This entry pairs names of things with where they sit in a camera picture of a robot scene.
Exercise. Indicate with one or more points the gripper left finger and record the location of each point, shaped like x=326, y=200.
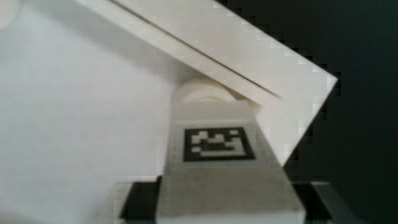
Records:
x=130, y=206

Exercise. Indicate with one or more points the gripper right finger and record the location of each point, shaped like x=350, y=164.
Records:
x=327, y=210

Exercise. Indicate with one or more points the white table leg with tag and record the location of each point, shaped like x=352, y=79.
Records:
x=224, y=185

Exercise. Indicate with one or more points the white square tabletop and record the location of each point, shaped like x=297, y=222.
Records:
x=87, y=81

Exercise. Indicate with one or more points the white U-shaped fence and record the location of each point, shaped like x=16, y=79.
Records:
x=294, y=82

